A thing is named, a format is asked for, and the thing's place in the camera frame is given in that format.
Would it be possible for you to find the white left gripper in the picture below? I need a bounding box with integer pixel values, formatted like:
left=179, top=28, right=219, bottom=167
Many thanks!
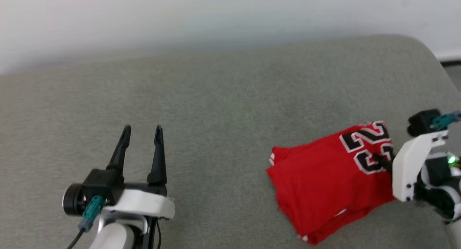
left=103, top=125, right=176, bottom=221

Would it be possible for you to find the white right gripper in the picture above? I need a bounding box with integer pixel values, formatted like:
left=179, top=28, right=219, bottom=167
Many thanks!
left=372, top=130, right=449, bottom=202

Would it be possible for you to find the red basketball jersey shirt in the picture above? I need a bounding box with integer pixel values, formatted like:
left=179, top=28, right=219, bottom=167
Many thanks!
left=266, top=120, right=397, bottom=246

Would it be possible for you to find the grey fabric sofa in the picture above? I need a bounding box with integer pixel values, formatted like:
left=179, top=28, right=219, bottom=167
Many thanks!
left=0, top=34, right=461, bottom=249

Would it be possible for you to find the left camera cable teal plug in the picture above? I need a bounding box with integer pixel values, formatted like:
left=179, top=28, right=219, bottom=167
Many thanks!
left=66, top=195, right=106, bottom=249

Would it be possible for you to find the camera cable teal plug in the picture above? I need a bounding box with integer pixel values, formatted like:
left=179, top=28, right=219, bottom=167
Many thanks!
left=66, top=195, right=106, bottom=249
left=431, top=111, right=461, bottom=131

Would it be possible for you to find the right camera cable teal plug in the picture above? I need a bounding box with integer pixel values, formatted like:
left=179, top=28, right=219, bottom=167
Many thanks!
left=431, top=111, right=461, bottom=131

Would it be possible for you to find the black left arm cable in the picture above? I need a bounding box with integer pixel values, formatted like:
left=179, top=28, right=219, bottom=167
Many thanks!
left=142, top=216, right=162, bottom=249

